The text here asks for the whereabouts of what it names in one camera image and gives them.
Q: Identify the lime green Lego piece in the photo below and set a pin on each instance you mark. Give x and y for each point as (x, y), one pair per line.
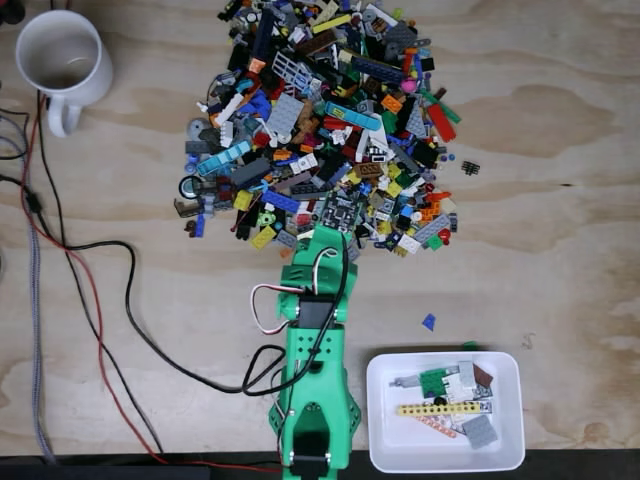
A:
(266, 216)

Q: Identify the small black Lego piece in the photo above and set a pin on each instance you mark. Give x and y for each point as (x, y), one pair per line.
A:
(244, 231)

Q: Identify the brown Lego brick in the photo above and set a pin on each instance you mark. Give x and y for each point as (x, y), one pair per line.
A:
(370, 170)

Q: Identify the small yellow Lego brick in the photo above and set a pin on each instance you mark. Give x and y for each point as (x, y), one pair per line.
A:
(243, 200)

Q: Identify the green Lego with red stud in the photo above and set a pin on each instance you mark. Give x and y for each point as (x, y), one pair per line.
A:
(436, 242)

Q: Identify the dark grey Lego brick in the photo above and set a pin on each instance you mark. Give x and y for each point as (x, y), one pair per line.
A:
(250, 172)

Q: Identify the grey long Lego plate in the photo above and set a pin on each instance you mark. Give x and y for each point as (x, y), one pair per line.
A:
(437, 227)

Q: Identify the small blue Lego wedge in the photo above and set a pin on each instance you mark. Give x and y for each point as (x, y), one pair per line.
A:
(429, 321)

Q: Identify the small blue Lego plate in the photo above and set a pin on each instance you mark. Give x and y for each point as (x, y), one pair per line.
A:
(201, 225)

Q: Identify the turquoise Lego vehicle piece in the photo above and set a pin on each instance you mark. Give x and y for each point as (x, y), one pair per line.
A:
(223, 157)

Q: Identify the grey Lego connector piece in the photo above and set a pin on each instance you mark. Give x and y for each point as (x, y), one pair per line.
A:
(404, 383)

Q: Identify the cyan long Lego piece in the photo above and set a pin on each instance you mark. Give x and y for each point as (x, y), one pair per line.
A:
(352, 116)

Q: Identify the light grey Lego plate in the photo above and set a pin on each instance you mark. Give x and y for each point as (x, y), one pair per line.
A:
(284, 112)

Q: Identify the black Lego wheel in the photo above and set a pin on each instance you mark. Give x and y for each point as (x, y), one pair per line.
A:
(189, 186)

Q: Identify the green square Lego plate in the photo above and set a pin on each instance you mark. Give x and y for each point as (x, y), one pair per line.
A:
(432, 382)

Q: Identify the grey Lego wedge plate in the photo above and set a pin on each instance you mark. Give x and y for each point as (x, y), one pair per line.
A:
(416, 120)

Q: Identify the small green Lego piece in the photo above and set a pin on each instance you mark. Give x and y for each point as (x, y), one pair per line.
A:
(470, 345)

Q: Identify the orange Lego brick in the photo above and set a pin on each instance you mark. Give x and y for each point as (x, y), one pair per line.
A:
(392, 102)

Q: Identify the black Lego comb piece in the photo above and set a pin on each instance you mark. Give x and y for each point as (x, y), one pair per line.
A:
(470, 168)

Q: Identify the white long Lego plate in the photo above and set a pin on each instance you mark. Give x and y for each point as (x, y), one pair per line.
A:
(230, 107)

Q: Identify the red long Lego plate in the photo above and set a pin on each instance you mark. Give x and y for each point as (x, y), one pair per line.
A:
(441, 122)

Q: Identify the white Lego piece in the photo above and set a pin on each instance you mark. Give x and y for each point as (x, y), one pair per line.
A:
(457, 386)

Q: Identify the grey round Lego gear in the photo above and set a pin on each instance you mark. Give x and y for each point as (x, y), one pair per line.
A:
(196, 127)

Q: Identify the yellow Lego Technic beam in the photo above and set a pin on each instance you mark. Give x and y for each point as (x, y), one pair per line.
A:
(445, 409)

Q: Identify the green long Lego plate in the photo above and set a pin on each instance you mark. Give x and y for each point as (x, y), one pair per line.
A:
(447, 111)

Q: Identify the white Lego lattice window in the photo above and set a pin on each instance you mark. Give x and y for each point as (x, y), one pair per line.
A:
(290, 70)

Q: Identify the pink round Lego piece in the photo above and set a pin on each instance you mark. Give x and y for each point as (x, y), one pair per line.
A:
(409, 85)

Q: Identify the dark blue Lego plate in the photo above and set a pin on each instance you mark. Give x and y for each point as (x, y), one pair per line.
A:
(377, 70)

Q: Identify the brown Lego slope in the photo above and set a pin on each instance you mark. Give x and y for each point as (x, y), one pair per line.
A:
(484, 377)

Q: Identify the orange Lego lattice piece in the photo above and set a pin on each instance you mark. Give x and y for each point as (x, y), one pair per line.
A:
(437, 426)

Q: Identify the white plastic bin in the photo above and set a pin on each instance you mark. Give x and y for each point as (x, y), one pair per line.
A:
(400, 450)

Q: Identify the small orange Lego piece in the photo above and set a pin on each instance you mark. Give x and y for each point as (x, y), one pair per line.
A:
(257, 65)

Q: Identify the dark brown Lego plate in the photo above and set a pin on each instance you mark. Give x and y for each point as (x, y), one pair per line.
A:
(317, 44)

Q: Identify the black square Lego tile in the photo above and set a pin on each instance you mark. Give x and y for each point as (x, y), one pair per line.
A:
(427, 64)

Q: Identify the grey square Lego plate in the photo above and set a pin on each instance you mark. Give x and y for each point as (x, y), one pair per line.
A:
(480, 431)

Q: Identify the dark blue Lego beam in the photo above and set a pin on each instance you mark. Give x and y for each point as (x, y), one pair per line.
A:
(263, 35)

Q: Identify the yellow long Lego plate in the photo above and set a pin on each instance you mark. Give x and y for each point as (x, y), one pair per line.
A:
(331, 24)

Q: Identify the dark grey Lego plate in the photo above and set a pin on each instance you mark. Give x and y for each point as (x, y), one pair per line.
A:
(400, 35)

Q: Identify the white ceramic mug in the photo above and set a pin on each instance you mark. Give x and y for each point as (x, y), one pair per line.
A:
(57, 45)

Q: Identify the dark object at corner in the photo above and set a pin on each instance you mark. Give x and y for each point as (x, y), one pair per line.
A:
(9, 9)

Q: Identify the black camera circuit board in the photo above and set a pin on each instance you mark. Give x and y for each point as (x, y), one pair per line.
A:
(340, 212)

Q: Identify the brown Lego bracket piece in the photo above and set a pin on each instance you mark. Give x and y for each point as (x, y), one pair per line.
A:
(182, 209)

